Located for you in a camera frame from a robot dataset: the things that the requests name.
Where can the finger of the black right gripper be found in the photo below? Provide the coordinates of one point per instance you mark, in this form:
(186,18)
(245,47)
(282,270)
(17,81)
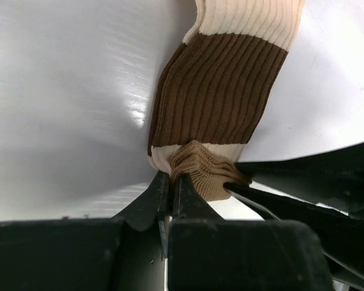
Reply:
(334,178)
(341,237)

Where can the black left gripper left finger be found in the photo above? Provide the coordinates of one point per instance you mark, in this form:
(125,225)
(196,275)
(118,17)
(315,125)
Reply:
(123,252)

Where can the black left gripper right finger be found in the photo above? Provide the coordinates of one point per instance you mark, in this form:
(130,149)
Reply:
(207,252)

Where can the cream and brown sock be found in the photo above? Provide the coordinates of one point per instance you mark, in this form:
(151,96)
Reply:
(212,93)

